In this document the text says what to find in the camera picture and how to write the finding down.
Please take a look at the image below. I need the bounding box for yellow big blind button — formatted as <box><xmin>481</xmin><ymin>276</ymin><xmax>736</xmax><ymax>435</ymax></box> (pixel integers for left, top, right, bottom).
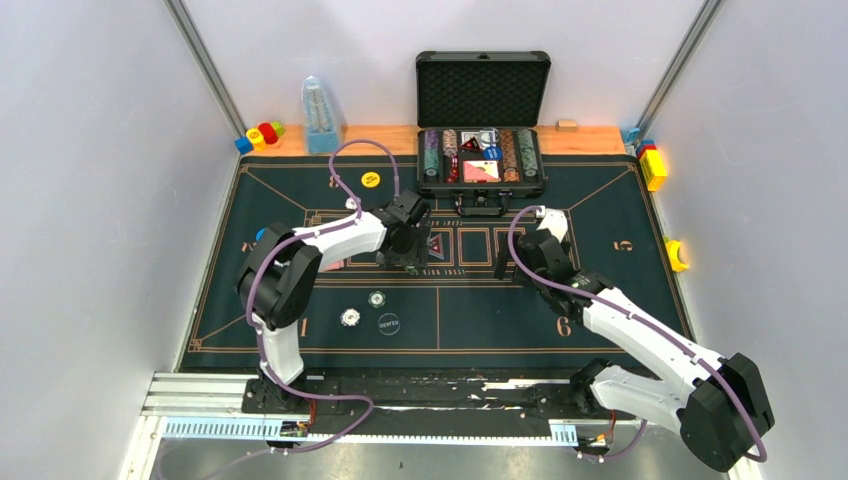
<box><xmin>360</xmin><ymin>171</ymin><xmax>381</xmax><ymax>189</ymax></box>

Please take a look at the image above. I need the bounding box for white-blue poker chip stack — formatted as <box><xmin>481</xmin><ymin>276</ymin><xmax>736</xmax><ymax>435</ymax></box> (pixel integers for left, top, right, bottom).
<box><xmin>340</xmin><ymin>308</ymin><xmax>361</xmax><ymax>327</ymax></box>

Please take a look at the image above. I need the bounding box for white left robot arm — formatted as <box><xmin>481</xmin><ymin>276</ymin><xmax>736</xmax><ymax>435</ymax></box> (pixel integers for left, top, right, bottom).
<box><xmin>235</xmin><ymin>190</ymin><xmax>431</xmax><ymax>413</ymax></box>

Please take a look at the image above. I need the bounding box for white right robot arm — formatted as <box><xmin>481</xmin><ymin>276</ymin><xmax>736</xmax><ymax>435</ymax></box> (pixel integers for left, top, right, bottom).
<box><xmin>495</xmin><ymin>205</ymin><xmax>775</xmax><ymax>472</ymax></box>

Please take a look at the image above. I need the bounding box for red triangular all-in marker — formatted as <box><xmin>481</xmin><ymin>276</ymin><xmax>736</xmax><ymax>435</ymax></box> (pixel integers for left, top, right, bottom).
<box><xmin>428</xmin><ymin>233</ymin><xmax>445</xmax><ymax>260</ymax></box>

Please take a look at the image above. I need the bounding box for clear dealer button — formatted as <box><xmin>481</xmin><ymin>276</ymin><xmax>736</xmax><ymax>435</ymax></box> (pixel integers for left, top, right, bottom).
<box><xmin>377</xmin><ymin>313</ymin><xmax>401</xmax><ymax>336</ymax></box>

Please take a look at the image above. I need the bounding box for green poker table mat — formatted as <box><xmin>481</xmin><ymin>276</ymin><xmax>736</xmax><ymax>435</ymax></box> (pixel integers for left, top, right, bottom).
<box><xmin>179</xmin><ymin>155</ymin><xmax>690</xmax><ymax>371</ymax></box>

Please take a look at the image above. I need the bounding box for playing card deck in case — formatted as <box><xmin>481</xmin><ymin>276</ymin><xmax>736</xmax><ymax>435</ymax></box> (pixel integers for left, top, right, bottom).
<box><xmin>462</xmin><ymin>160</ymin><xmax>501</xmax><ymax>183</ymax></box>

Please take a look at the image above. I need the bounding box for purple-green chip row in case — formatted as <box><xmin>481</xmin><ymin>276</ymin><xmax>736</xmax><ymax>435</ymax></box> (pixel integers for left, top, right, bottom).
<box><xmin>423</xmin><ymin>130</ymin><xmax>441</xmax><ymax>177</ymax></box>

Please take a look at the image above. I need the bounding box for pink-white chip row in case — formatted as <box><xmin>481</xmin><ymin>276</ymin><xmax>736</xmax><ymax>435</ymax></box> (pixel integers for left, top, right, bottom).
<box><xmin>442</xmin><ymin>129</ymin><xmax>458</xmax><ymax>157</ymax></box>

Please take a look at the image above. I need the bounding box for orange chip row in case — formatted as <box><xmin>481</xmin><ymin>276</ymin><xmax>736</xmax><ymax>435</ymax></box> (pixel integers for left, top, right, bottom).
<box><xmin>500</xmin><ymin>130</ymin><xmax>520</xmax><ymax>182</ymax></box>

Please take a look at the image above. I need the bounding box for blue button in case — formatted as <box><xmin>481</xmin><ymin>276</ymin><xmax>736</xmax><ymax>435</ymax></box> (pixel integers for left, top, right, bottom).
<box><xmin>482</xmin><ymin>146</ymin><xmax>503</xmax><ymax>160</ymax></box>

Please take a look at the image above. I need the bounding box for yellow curved toy piece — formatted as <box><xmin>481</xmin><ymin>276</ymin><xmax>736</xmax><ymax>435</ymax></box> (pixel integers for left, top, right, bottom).
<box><xmin>664</xmin><ymin>238</ymin><xmax>690</xmax><ymax>273</ymax></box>

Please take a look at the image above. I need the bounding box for black poker chip case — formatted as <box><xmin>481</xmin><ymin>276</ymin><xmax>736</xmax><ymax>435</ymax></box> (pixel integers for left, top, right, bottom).
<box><xmin>415</xmin><ymin>50</ymin><xmax>552</xmax><ymax>217</ymax></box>

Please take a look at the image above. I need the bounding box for small wooden block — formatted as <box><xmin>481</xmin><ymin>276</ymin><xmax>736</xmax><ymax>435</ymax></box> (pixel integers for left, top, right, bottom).
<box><xmin>556</xmin><ymin>119</ymin><xmax>579</xmax><ymax>132</ymax></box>

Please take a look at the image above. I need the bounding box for yellow toy block right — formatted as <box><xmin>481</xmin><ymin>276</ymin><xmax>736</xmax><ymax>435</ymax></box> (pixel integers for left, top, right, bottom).
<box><xmin>636</xmin><ymin>140</ymin><xmax>668</xmax><ymax>192</ymax></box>

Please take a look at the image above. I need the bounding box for green toy block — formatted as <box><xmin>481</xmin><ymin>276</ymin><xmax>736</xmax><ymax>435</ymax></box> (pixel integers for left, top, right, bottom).
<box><xmin>270</xmin><ymin>121</ymin><xmax>285</xmax><ymax>137</ymax></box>

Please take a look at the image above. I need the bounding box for red toy cylinder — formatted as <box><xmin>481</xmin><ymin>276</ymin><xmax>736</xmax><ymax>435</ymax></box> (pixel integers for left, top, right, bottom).
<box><xmin>257</xmin><ymin>122</ymin><xmax>279</xmax><ymax>145</ymax></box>

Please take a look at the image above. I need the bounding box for yellow toy cylinder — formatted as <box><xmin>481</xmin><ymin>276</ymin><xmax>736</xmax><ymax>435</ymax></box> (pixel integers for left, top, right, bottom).
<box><xmin>245</xmin><ymin>128</ymin><xmax>267</xmax><ymax>150</ymax></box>

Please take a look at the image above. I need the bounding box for blue toy cube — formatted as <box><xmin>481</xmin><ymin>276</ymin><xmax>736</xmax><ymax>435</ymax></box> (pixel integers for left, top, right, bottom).
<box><xmin>234</xmin><ymin>137</ymin><xmax>254</xmax><ymax>155</ymax></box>

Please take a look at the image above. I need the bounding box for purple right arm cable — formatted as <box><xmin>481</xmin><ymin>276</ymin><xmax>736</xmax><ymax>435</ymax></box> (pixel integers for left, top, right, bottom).
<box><xmin>506</xmin><ymin>202</ymin><xmax>770</xmax><ymax>464</ymax></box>

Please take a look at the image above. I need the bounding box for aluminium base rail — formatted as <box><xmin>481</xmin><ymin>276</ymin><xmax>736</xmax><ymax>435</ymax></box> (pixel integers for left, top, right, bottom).
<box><xmin>142</xmin><ymin>369</ymin><xmax>640</xmax><ymax>447</ymax></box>

